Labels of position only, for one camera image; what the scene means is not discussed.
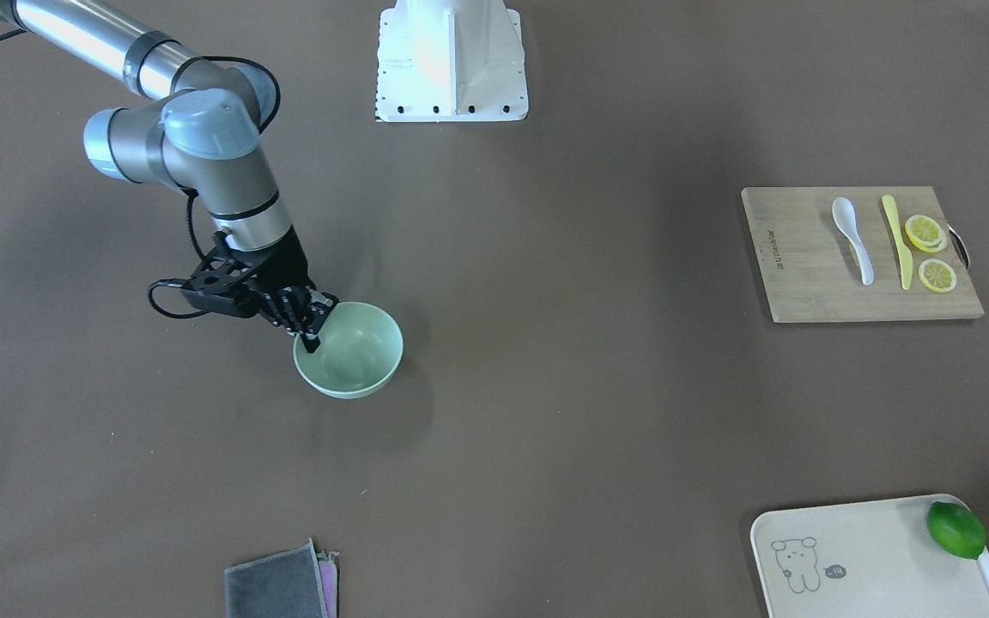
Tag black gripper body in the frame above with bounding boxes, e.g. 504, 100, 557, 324
232, 230, 316, 329

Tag green ceramic bowl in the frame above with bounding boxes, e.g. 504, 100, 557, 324
292, 301, 404, 399

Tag white ceramic spoon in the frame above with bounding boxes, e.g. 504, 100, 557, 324
831, 197, 875, 286

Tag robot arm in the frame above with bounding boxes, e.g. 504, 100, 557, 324
0, 1, 337, 353

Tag grey folded cloth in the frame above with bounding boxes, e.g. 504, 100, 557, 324
224, 539, 340, 617

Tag bamboo cutting board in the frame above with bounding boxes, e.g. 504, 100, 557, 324
742, 186, 984, 322

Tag yellow plastic knife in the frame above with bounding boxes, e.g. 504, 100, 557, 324
882, 193, 913, 292

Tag cream rabbit tray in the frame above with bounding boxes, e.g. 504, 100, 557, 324
749, 494, 989, 617

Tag stacked lemon slices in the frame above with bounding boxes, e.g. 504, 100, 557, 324
903, 215, 949, 254

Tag lemon slice near edge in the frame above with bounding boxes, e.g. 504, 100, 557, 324
918, 258, 958, 294

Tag green lime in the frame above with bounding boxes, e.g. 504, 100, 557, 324
925, 501, 986, 560

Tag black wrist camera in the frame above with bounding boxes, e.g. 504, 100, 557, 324
179, 247, 264, 319

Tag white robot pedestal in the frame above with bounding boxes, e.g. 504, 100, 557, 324
374, 1, 530, 123

